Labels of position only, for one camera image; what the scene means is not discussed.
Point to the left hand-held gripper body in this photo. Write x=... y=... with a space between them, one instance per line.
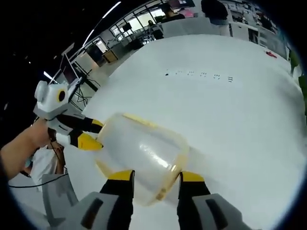
x=51 y=103

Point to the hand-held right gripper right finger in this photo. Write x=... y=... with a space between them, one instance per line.
x=192 y=206

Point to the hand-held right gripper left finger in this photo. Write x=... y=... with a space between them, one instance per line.
x=120 y=206

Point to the dark screen monitor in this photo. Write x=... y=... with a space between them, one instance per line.
x=69 y=70

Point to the person's white clothing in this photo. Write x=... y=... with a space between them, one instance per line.
x=46 y=163

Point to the wooden box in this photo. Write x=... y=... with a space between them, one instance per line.
x=109 y=56

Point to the small red object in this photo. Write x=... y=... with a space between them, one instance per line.
x=271 y=54

